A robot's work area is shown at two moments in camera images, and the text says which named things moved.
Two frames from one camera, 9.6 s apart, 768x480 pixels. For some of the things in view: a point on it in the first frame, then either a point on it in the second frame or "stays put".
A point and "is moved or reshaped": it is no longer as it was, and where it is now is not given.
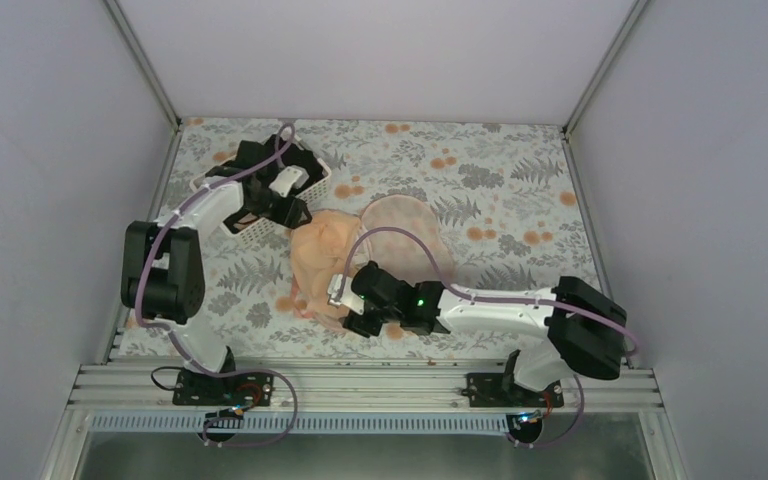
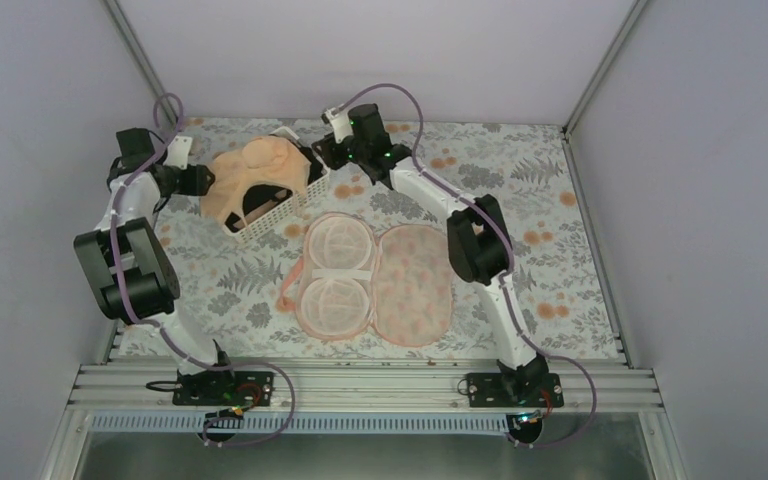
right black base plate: x=495 y=389 stays put
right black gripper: x=351 y=322 -> x=330 y=154
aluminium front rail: x=357 y=388 stays put
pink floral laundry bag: x=399 y=256 is moved or reshaped
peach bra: x=322 y=245 -> x=228 y=172
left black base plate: x=234 y=390 stays put
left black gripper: x=290 y=215 -> x=197 y=185
